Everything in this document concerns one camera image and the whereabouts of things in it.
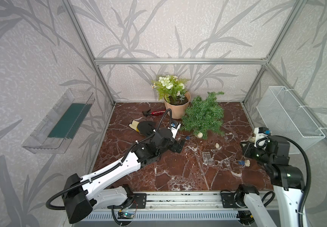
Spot clear plastic wall tray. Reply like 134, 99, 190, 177
22, 89, 95, 154

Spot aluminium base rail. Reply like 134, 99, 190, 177
78, 191, 280, 222

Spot clear plastic battery box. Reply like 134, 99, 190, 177
202, 152, 213, 166

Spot potted white flower plant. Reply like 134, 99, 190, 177
151, 75, 190, 119

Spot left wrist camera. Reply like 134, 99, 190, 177
168, 120, 181, 139

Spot black work glove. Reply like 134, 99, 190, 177
129, 120, 156, 137

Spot rattan ball string lights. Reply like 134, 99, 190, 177
184, 133, 255, 171

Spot small green christmas tree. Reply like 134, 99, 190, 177
182, 91, 225, 140

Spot green circuit board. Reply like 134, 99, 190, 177
118, 211, 135, 219

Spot white wire mesh basket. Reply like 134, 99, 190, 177
257, 86, 325, 150

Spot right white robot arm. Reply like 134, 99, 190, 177
235, 135, 311, 227

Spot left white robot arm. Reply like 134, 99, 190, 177
45, 118, 186, 224

